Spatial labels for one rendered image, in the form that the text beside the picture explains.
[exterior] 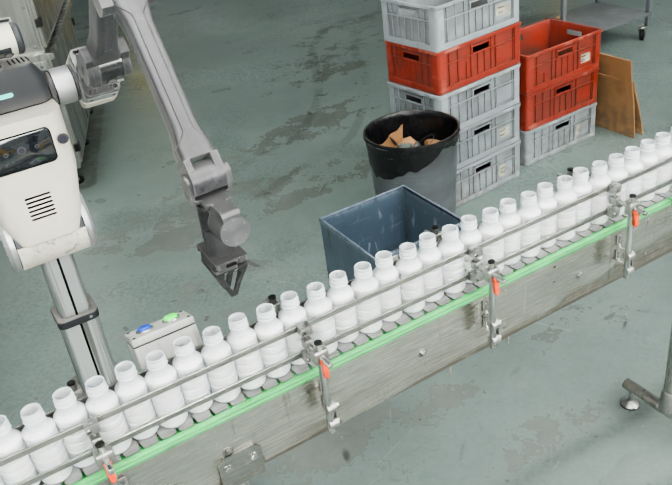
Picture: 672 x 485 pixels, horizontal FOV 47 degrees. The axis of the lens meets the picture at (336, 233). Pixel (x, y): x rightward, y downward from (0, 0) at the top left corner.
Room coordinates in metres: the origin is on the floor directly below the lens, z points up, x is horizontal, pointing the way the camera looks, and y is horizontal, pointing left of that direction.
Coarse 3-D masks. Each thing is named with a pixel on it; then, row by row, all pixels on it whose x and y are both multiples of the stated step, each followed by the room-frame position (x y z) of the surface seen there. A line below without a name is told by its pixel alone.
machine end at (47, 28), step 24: (0, 0) 4.61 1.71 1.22; (24, 0) 4.63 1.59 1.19; (48, 0) 5.23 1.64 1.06; (72, 0) 6.17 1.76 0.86; (24, 24) 4.62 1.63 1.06; (48, 24) 4.96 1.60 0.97; (72, 24) 6.05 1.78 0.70; (48, 48) 4.72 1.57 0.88; (72, 48) 5.67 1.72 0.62; (72, 120) 4.77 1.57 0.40; (72, 144) 4.65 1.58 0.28
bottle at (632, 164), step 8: (624, 152) 1.79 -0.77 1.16; (632, 152) 1.77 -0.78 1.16; (624, 160) 1.79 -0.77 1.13; (632, 160) 1.77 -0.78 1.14; (632, 168) 1.76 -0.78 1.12; (640, 168) 1.76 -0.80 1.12; (640, 176) 1.77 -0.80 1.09; (632, 184) 1.76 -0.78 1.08; (640, 184) 1.77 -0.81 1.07; (632, 192) 1.76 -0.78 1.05; (640, 192) 1.77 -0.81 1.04
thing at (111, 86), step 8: (72, 56) 1.84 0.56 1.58; (72, 64) 1.85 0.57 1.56; (80, 80) 1.81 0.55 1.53; (112, 80) 1.84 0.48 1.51; (88, 88) 1.81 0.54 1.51; (96, 88) 1.81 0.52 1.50; (104, 88) 1.82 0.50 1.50; (112, 88) 1.84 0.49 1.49; (88, 96) 1.80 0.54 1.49; (96, 96) 1.81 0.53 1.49
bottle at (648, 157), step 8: (640, 144) 1.82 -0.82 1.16; (648, 144) 1.80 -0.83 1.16; (640, 152) 1.82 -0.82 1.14; (648, 152) 1.80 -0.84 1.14; (640, 160) 1.80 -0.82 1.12; (648, 160) 1.79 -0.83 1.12; (656, 160) 1.79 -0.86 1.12; (648, 176) 1.79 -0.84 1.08; (656, 176) 1.81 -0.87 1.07; (648, 184) 1.79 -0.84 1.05; (640, 200) 1.80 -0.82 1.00; (648, 200) 1.79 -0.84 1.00
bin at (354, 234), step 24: (384, 192) 2.15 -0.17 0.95; (408, 192) 2.15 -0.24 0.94; (336, 216) 2.06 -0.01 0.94; (360, 216) 2.10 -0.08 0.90; (384, 216) 2.14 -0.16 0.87; (408, 216) 2.16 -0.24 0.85; (432, 216) 2.04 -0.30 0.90; (456, 216) 1.94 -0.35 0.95; (336, 240) 1.96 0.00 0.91; (360, 240) 2.09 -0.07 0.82; (384, 240) 2.13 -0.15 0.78; (408, 240) 2.17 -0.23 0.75; (336, 264) 1.98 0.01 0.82
